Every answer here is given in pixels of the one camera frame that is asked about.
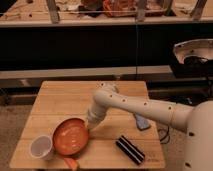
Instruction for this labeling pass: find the orange ceramic bowl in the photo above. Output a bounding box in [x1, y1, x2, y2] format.
[52, 118, 89, 156]

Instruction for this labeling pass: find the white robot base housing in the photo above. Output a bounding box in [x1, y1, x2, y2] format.
[172, 38, 213, 79]

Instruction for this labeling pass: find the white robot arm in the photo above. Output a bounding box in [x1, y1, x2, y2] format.
[87, 83, 213, 171]

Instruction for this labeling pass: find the wooden table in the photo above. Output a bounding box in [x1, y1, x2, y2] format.
[10, 81, 165, 171]

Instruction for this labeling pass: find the orange carrot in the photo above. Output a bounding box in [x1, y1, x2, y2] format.
[64, 157, 79, 171]

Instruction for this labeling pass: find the black striped rectangular box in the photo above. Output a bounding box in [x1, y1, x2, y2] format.
[115, 136, 145, 165]

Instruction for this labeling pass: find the blue sponge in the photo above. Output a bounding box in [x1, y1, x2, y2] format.
[134, 114, 151, 131]

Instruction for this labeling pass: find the white plastic cup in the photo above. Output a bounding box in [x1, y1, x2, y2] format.
[29, 135, 54, 160]

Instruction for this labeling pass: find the orange object on shelf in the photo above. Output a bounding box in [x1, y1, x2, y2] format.
[103, 0, 135, 17]

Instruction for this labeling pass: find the black cable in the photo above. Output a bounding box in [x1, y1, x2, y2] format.
[157, 125, 172, 145]

